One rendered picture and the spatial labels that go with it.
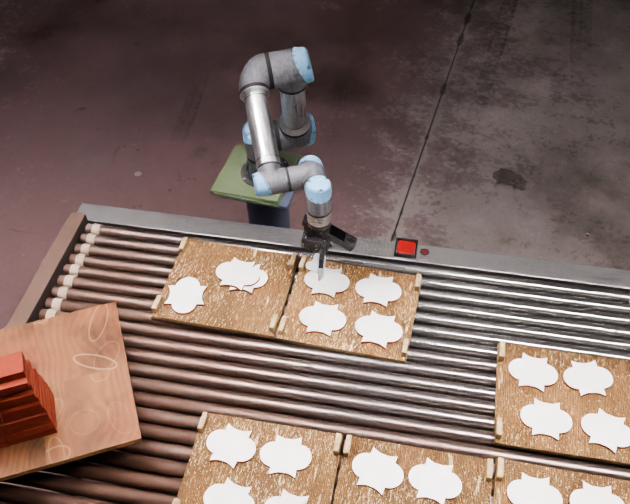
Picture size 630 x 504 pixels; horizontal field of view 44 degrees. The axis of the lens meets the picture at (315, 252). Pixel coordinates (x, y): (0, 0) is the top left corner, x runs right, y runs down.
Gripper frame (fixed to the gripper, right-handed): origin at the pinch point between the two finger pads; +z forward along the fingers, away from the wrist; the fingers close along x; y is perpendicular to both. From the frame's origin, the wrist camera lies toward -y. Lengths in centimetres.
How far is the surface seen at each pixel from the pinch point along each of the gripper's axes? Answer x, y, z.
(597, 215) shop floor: -152, -110, 103
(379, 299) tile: 4.2, -18.4, 8.0
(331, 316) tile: 14.3, -4.8, 8.0
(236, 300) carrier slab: 13.8, 27.2, 9.1
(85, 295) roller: 21, 78, 11
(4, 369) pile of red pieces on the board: 76, 64, -29
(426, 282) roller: -8.7, -32.2, 10.9
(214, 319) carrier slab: 22.8, 31.8, 9.0
